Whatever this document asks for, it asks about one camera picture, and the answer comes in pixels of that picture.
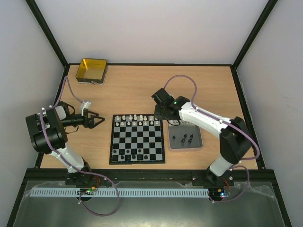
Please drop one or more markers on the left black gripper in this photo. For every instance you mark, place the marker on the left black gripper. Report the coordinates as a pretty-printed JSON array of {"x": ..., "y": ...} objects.
[{"x": 90, "y": 124}]

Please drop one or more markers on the black cage frame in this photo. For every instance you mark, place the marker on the black cage frame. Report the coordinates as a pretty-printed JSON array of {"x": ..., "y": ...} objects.
[{"x": 257, "y": 174}]

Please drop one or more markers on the pink tin with chess pieces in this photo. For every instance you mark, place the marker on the pink tin with chess pieces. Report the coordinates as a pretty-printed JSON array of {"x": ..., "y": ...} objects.
[{"x": 184, "y": 136}]

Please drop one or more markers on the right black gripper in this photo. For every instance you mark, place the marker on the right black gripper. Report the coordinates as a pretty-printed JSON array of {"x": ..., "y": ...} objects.
[{"x": 162, "y": 113}]

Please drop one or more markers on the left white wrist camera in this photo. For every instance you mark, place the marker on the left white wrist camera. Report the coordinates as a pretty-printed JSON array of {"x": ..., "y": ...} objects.
[{"x": 85, "y": 105}]

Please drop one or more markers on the gold open tin lid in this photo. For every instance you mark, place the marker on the gold open tin lid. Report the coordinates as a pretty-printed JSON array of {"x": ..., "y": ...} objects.
[{"x": 92, "y": 71}]

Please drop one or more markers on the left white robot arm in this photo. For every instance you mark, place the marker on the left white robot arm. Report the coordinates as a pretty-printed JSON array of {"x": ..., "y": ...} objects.
[{"x": 47, "y": 131}]

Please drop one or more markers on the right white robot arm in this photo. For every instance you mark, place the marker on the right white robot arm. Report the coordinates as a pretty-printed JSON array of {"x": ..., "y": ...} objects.
[{"x": 232, "y": 133}]

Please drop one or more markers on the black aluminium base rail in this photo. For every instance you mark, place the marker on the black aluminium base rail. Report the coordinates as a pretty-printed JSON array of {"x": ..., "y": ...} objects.
[{"x": 196, "y": 177}]

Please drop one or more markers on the black and silver chessboard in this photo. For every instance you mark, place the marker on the black and silver chessboard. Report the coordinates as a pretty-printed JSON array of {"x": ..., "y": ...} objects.
[{"x": 136, "y": 139}]

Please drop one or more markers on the white slotted cable duct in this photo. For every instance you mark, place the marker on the white slotted cable duct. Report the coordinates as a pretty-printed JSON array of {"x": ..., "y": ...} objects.
[{"x": 123, "y": 193}]

